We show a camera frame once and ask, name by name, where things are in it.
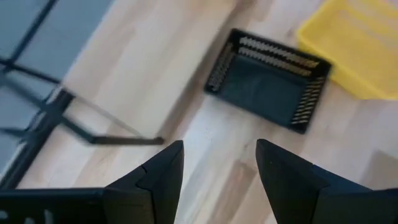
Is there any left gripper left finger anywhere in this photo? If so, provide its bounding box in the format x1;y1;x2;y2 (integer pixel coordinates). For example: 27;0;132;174
104;139;185;224

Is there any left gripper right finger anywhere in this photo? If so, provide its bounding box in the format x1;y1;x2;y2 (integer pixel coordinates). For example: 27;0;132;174
255;139;374;224

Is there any black slotted plastic basket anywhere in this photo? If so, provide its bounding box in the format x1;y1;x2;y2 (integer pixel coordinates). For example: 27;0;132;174
203;27;333;135

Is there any yellow slotted plastic basket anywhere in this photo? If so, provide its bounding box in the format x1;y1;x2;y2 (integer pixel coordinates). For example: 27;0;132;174
297;0;398;101

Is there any black aluminium table frame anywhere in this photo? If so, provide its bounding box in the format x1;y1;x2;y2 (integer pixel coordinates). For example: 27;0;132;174
0;0;165;191

